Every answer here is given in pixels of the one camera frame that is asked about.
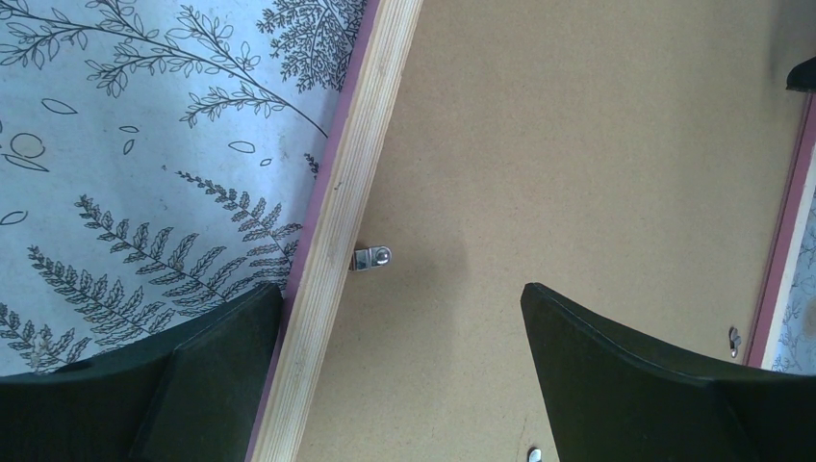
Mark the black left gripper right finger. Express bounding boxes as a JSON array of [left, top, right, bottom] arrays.
[[521, 283, 815, 461]]

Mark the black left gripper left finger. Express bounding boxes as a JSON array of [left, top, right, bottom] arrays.
[[1, 284, 284, 461]]

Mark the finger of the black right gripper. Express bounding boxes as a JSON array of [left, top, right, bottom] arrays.
[[786, 57, 816, 93]]

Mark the brown cardboard backing board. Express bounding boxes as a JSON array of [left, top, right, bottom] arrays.
[[297, 1, 815, 461]]

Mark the light wooden picture frame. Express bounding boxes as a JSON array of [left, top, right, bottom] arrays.
[[244, 0, 816, 462]]

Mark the floral patterned table mat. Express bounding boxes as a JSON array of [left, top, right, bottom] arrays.
[[1, 1, 366, 375]]

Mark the metal frame retaining clip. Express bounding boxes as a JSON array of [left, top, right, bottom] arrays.
[[349, 245, 392, 271]]

